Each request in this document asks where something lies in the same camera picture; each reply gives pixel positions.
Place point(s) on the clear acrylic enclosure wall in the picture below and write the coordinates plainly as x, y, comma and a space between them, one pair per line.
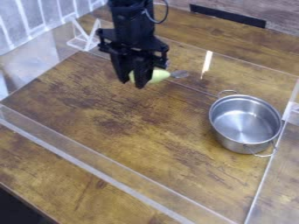
101, 153

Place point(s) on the stainless steel pot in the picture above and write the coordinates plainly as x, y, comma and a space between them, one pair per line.
246, 124

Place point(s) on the green handled metal spoon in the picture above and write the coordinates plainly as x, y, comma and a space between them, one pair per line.
156, 75

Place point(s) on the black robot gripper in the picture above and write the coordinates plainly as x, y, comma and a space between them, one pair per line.
131, 42

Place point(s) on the clear acrylic triangular bracket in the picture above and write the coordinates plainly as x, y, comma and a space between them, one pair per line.
84, 41

